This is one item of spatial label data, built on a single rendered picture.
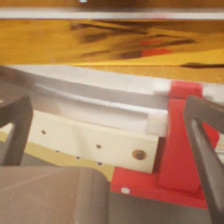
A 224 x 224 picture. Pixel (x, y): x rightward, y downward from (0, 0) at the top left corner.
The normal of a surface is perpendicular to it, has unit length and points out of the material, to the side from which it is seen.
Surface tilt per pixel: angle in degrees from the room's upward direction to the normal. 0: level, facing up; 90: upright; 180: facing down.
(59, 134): 90
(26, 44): 90
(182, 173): 90
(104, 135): 90
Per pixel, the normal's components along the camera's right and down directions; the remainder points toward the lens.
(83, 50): 0.00, 0.59
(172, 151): -0.21, 0.58
